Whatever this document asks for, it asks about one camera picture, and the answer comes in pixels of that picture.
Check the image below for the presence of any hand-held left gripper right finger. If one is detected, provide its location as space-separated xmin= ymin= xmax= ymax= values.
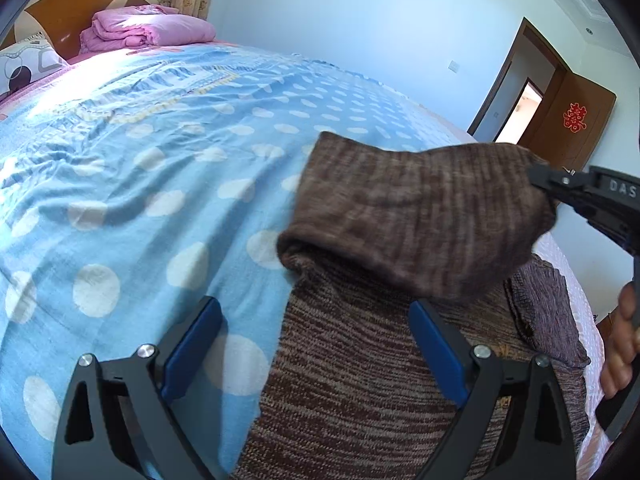
xmin=409 ymin=300 xmax=581 ymax=480

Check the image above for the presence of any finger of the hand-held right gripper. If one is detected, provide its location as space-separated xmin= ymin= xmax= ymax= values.
xmin=527 ymin=161 xmax=596 ymax=195
xmin=552 ymin=191 xmax=603 ymax=223

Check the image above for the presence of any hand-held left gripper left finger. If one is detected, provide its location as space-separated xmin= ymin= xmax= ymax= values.
xmin=50 ymin=296 xmax=236 ymax=480

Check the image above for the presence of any brown knit sweater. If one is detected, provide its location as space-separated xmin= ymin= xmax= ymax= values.
xmin=232 ymin=131 xmax=593 ymax=480

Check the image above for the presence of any person's right hand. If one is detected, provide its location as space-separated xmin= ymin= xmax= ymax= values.
xmin=600 ymin=280 xmax=640 ymax=398

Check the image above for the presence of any red paper door decoration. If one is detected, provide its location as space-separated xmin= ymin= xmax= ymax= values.
xmin=563 ymin=102 xmax=589 ymax=134

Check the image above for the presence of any polka dot bed sheet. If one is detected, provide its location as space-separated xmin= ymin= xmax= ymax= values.
xmin=0 ymin=40 xmax=608 ymax=480

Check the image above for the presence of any folded pink quilt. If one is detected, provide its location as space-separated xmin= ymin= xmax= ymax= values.
xmin=80 ymin=4 xmax=218 ymax=53

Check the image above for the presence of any white patterned pillow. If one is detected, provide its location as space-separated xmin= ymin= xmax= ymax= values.
xmin=0 ymin=35 xmax=71 ymax=102

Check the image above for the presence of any wooden bed headboard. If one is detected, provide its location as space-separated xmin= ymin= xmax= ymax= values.
xmin=0 ymin=0 xmax=176 ymax=61

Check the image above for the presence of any dark wooden door frame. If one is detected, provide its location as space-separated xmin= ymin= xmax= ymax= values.
xmin=467 ymin=16 xmax=568 ymax=145

